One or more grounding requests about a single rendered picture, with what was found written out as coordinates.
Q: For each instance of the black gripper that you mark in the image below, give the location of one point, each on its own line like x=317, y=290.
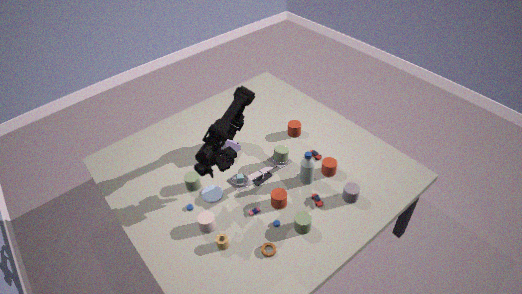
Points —
x=206, y=169

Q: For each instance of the orange ring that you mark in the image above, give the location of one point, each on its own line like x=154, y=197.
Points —
x=268, y=245

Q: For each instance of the white bottle with blue cap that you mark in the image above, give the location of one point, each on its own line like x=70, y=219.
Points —
x=307, y=169

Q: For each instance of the pale pink cylinder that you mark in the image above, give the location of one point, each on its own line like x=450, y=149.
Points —
x=206, y=221

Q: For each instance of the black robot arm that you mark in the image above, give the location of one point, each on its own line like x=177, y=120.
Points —
x=222, y=130

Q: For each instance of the pink eraser with blue sleeve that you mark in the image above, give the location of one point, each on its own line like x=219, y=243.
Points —
x=254, y=211

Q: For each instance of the small red toy car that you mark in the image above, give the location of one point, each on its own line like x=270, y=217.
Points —
x=317, y=200
x=316, y=155

